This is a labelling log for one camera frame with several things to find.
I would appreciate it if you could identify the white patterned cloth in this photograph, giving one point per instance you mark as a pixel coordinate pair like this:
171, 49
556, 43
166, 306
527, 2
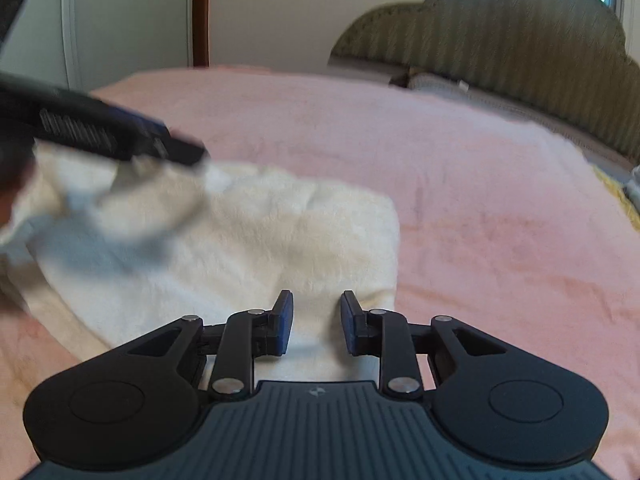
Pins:
635, 177

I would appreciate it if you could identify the brown wooden door frame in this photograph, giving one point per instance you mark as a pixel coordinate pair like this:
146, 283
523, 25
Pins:
201, 10

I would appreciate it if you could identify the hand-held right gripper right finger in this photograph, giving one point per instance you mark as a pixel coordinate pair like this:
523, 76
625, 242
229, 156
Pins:
350, 325

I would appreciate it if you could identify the pale yellow sheet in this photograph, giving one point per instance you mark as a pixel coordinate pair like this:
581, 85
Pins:
617, 195

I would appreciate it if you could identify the frosted glass door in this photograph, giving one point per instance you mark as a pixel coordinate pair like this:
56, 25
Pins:
45, 50

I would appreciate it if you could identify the white door panel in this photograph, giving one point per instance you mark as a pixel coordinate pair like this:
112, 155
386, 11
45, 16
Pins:
140, 25

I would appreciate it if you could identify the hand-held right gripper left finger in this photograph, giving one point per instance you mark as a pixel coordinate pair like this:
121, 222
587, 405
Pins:
284, 325

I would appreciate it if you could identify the white fleece pants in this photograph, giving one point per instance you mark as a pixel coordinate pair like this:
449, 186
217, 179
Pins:
275, 240

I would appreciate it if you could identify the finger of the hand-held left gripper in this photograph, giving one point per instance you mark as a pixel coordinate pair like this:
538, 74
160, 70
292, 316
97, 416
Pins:
75, 120

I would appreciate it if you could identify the green striped padded headboard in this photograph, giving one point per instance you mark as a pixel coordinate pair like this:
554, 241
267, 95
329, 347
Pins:
500, 35

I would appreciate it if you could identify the pink bed blanket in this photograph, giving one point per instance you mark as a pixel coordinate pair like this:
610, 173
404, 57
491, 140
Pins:
500, 235

